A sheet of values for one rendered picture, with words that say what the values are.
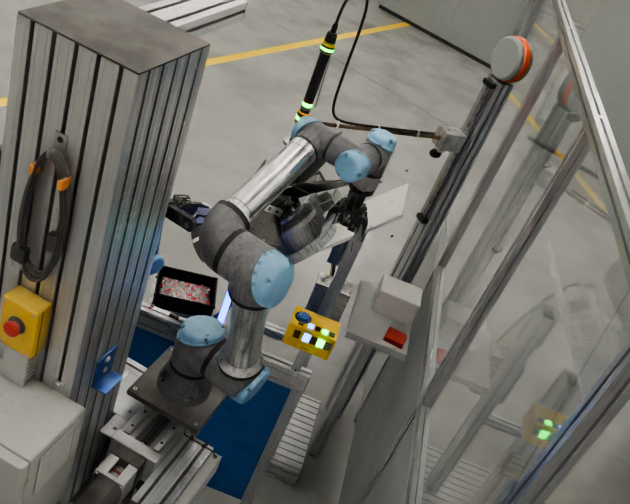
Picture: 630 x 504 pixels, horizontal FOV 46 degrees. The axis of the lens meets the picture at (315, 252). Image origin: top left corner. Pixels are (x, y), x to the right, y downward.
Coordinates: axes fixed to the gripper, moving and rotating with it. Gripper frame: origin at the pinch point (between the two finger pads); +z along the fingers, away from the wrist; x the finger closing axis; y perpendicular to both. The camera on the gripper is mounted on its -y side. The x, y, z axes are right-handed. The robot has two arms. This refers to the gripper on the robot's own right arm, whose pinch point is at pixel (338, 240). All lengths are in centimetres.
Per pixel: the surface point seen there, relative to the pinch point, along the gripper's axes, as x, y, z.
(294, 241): -13, -50, 38
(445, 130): 23, -83, -10
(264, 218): -25, -42, 29
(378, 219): 12, -55, 19
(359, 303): 20, -64, 62
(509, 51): 32, -89, -43
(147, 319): -48, -13, 65
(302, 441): 23, -59, 140
